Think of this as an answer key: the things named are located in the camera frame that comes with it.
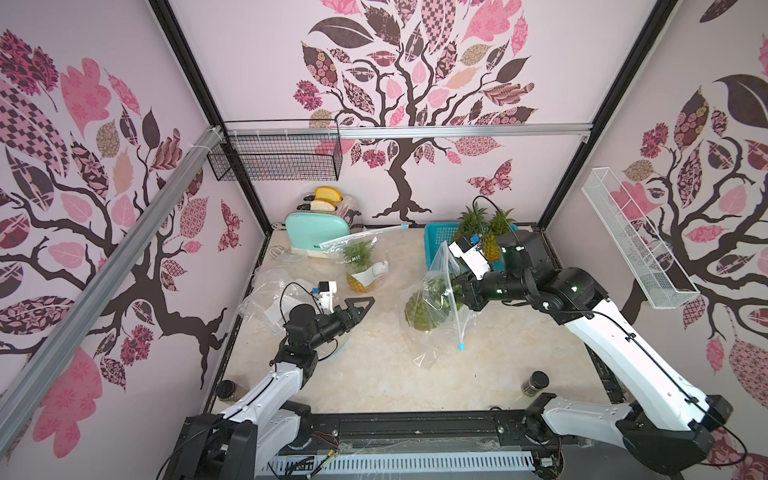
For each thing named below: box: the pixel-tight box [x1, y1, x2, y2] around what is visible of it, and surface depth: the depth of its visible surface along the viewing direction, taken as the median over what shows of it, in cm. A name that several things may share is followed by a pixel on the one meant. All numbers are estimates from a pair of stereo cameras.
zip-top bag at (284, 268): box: [252, 252, 319, 301], surface depth 109 cm
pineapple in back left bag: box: [343, 241, 374, 293], surface depth 90 cm
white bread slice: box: [310, 200, 336, 212], surface depth 103 cm
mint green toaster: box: [285, 212, 351, 258], surface depth 103 cm
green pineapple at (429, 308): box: [404, 274, 464, 331], surface depth 61 cm
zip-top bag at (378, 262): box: [319, 225, 423, 296], surface depth 91 cm
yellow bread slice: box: [314, 186, 343, 208], surface depth 107 cm
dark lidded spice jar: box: [521, 370, 550, 397], surface depth 75 cm
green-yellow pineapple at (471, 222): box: [454, 201, 488, 242], surface depth 97 cm
